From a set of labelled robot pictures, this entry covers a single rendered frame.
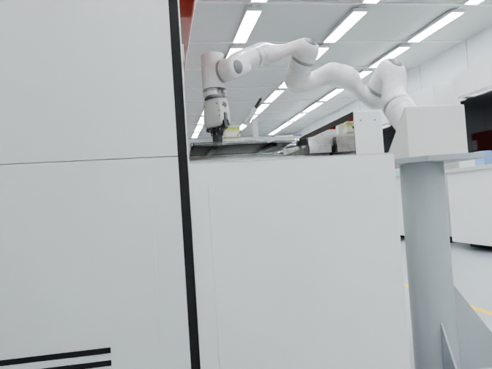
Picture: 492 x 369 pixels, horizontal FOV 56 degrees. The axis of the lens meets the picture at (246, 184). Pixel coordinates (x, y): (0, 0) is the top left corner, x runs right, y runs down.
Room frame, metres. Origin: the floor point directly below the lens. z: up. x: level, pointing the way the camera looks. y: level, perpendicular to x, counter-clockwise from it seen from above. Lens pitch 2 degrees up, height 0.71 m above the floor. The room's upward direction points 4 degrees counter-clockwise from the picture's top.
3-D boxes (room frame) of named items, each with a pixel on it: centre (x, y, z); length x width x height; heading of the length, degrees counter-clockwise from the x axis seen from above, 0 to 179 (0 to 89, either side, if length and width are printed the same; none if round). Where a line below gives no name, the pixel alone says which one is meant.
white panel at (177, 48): (1.48, 0.21, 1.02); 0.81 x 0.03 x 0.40; 10
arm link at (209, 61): (1.65, 0.09, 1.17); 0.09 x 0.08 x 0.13; 53
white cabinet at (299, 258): (1.81, -0.06, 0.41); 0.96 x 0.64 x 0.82; 10
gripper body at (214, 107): (1.65, 0.09, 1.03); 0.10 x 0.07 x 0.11; 43
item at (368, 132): (1.71, -0.34, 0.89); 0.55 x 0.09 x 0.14; 10
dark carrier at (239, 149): (1.71, 0.03, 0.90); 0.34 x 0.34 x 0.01; 10
